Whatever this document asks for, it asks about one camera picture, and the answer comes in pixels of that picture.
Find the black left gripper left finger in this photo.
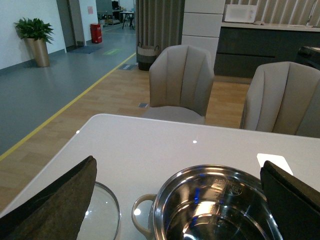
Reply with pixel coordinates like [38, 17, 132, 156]
[0, 156, 97, 240]

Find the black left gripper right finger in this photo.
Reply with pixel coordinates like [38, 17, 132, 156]
[260, 160, 320, 240]

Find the glass pot lid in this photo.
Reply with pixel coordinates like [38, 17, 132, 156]
[77, 182, 121, 240]

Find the stainless steel pot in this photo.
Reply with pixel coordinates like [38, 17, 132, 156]
[131, 164, 282, 240]

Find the gold plant pot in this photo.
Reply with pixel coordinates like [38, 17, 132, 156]
[26, 38, 50, 68]

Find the right beige upholstered chair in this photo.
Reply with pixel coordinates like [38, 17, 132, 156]
[240, 61, 320, 138]

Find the beige upholstered chair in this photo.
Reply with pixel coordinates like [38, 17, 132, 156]
[142, 45, 214, 125]
[240, 61, 320, 138]

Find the black appliance at right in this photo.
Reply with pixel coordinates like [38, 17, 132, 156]
[295, 46, 320, 70]

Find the blue floor mat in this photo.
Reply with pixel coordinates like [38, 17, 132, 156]
[70, 45, 101, 54]

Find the dark kitchen counter cabinet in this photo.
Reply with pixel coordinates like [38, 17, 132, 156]
[214, 25, 320, 78]

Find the left beige upholstered chair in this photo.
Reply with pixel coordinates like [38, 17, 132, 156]
[142, 45, 214, 125]

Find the green potted plant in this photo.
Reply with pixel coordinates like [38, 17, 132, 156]
[14, 17, 54, 44]

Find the red cabinet box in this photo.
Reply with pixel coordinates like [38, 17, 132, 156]
[90, 23, 103, 44]

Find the white microwave oven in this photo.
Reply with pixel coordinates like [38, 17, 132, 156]
[223, 4, 258, 23]

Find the white drawer column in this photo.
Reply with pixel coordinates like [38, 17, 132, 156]
[181, 0, 225, 65]

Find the distant black-legged table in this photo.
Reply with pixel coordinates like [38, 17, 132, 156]
[120, 11, 135, 30]

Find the woven basket with handles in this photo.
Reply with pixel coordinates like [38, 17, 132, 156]
[137, 42, 160, 71]

